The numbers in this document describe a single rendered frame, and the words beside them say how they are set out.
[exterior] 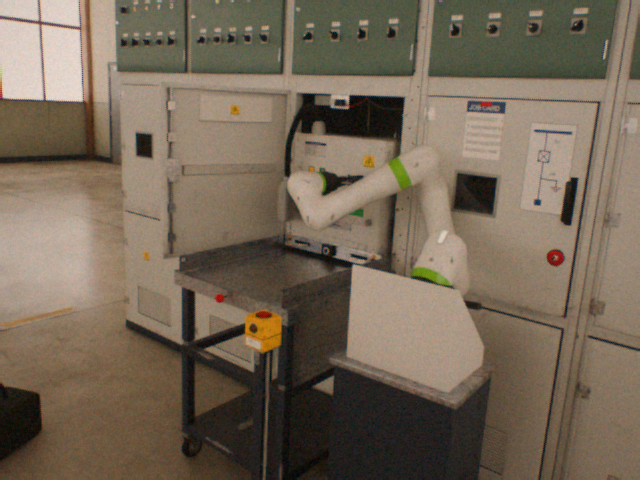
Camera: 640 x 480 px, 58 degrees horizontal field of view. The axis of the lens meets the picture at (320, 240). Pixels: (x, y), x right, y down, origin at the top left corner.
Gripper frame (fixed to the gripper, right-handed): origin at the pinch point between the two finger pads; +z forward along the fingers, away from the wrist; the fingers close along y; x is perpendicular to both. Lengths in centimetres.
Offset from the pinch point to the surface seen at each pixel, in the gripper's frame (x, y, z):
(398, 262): -33.8, 17.6, 9.5
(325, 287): -36, 14, -35
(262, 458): -82, 25, -77
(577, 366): -55, 93, 10
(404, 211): -11.8, 18.3, 9.5
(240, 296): -39, -6, -59
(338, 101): 31.0, -20.2, 10.7
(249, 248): -35, -41, -20
